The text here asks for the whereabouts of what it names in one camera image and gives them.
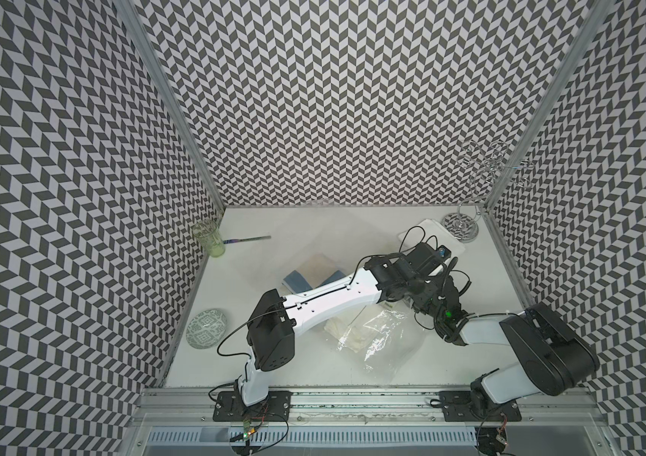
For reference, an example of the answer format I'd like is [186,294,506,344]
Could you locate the blue and beige towel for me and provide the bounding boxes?
[282,254,346,294]

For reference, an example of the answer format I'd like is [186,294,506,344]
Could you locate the chrome wire mug stand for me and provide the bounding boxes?
[441,142,537,243]

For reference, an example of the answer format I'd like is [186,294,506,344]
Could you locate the purple handled utensil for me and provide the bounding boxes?
[223,235,272,244]

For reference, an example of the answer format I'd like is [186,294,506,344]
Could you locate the white cloth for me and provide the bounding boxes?
[397,218,466,257]

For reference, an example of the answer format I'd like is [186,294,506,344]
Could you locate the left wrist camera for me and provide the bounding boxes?
[435,245,455,266]

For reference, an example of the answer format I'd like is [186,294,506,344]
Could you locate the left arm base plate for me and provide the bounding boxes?
[213,391,292,423]

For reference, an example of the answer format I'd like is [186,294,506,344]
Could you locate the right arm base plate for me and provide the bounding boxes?
[438,391,522,423]

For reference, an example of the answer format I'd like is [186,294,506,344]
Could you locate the green glass cup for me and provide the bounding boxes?
[191,220,225,258]

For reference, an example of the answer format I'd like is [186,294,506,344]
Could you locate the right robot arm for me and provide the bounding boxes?
[411,277,600,416]

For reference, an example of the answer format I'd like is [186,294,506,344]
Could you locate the clear plastic vacuum bag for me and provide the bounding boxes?
[231,204,472,386]

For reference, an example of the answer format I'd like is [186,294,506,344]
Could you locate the aluminium front rail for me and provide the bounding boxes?
[130,386,607,428]

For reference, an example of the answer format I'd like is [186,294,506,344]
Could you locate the patterned plate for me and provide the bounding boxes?
[185,309,228,350]

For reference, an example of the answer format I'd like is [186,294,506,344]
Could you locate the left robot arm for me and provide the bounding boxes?
[235,242,458,407]

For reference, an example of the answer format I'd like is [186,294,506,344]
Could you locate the white towel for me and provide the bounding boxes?
[324,306,381,353]

